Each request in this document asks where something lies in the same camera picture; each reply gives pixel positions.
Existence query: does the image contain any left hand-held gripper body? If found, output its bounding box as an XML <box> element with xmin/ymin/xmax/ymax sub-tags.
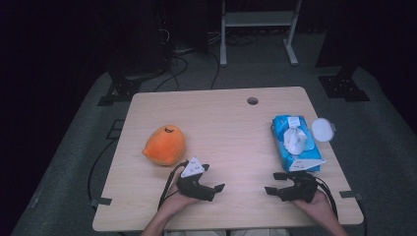
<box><xmin>176</xmin><ymin>156</ymin><xmax>216</xmax><ymax>203</ymax></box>

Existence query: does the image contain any white metal stand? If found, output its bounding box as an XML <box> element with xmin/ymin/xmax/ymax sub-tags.
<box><xmin>219</xmin><ymin>0</ymin><xmax>304</xmax><ymax>68</ymax></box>

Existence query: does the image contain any black cable bundle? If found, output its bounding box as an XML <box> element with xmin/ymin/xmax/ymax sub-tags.
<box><xmin>225</xmin><ymin>30</ymin><xmax>261</xmax><ymax>47</ymax></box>

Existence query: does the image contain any person's left hand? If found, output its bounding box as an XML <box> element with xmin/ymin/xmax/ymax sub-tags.
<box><xmin>159</xmin><ymin>176</ymin><xmax>202</xmax><ymax>217</ymax></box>

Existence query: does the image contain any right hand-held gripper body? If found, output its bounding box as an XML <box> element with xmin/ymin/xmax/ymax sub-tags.
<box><xmin>277</xmin><ymin>158</ymin><xmax>328</xmax><ymax>204</ymax></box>

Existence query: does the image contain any thin black floor cable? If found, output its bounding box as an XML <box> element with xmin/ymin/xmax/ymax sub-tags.
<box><xmin>87</xmin><ymin>139</ymin><xmax>116</xmax><ymax>205</ymax></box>

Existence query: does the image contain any blue wet wipes pack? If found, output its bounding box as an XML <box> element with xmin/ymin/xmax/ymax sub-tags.
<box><xmin>270</xmin><ymin>114</ymin><xmax>337</xmax><ymax>173</ymax></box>

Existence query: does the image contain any black stand base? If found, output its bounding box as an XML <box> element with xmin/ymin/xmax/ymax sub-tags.
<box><xmin>318</xmin><ymin>65</ymin><xmax>372</xmax><ymax>102</ymax></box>
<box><xmin>96</xmin><ymin>70</ymin><xmax>146</xmax><ymax>107</ymax></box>

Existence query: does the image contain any grey tape piece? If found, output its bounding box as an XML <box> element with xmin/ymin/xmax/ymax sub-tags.
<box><xmin>338</xmin><ymin>190</ymin><xmax>364</xmax><ymax>202</ymax></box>
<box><xmin>89</xmin><ymin>196</ymin><xmax>113</xmax><ymax>208</ymax></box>

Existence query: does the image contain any right hand-held gripper cable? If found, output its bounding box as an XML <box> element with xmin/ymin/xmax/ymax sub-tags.
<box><xmin>314</xmin><ymin>176</ymin><xmax>339</xmax><ymax>221</ymax></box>

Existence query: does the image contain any white wet wipe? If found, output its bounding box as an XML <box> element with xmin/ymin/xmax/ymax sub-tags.
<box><xmin>283</xmin><ymin>127</ymin><xmax>308</xmax><ymax>155</ymax></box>

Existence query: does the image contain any hand-held gripper cable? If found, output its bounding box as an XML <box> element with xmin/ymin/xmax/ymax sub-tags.
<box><xmin>314</xmin><ymin>176</ymin><xmax>339</xmax><ymax>221</ymax></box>
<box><xmin>156</xmin><ymin>159</ymin><xmax>191</xmax><ymax>210</ymax></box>

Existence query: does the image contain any person's right hand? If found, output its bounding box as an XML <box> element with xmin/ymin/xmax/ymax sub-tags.
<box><xmin>291</xmin><ymin>190</ymin><xmax>337</xmax><ymax>225</ymax></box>

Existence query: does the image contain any orange plush toy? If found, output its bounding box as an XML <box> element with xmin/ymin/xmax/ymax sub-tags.
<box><xmin>142</xmin><ymin>125</ymin><xmax>187</xmax><ymax>167</ymax></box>

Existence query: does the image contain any left hand-held gripper cable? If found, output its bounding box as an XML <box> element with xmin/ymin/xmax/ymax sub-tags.
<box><xmin>156</xmin><ymin>159</ymin><xmax>191</xmax><ymax>210</ymax></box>

